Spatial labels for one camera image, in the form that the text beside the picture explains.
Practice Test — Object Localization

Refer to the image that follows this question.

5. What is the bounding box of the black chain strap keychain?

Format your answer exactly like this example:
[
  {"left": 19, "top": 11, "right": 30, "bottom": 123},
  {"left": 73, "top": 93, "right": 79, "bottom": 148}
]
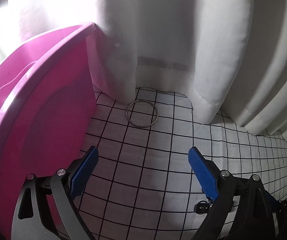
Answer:
[{"left": 194, "top": 200, "right": 212, "bottom": 215}]

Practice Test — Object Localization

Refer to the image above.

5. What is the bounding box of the black-grid white bedsheet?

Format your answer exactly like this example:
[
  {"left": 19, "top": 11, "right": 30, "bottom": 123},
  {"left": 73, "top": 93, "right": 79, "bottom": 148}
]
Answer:
[{"left": 76, "top": 88, "right": 287, "bottom": 239}]

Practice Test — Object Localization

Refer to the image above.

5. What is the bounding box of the pink plastic tub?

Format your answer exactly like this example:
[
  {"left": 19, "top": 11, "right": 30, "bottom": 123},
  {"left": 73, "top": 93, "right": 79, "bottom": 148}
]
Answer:
[{"left": 0, "top": 23, "right": 97, "bottom": 239}]

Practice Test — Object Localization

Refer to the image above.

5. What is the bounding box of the white curtain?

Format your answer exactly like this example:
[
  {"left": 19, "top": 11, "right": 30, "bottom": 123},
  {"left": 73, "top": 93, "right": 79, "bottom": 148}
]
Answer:
[{"left": 0, "top": 0, "right": 287, "bottom": 140}]

